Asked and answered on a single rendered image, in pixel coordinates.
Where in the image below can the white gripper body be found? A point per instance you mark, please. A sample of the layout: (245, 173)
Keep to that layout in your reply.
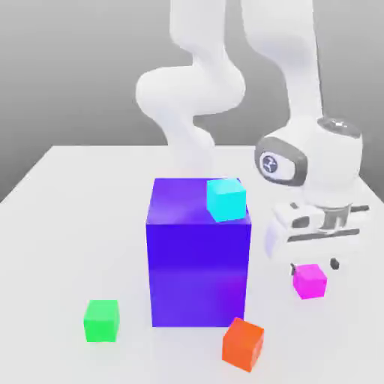
(318, 249)

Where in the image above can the small magenta cube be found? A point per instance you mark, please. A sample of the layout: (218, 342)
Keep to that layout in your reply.
(310, 282)

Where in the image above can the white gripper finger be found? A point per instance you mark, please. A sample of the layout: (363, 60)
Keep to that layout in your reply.
(334, 264)
(292, 268)

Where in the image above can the small green cube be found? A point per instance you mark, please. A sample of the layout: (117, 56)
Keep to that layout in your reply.
(101, 321)

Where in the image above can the small orange cube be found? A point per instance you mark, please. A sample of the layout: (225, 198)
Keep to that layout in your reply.
(243, 345)

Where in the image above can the large purple box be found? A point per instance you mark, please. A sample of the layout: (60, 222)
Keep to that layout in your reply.
(195, 270)

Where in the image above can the small cyan cube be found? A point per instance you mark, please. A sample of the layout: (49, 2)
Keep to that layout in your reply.
(226, 199)

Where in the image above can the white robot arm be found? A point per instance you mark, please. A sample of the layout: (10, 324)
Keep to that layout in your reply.
(192, 90)

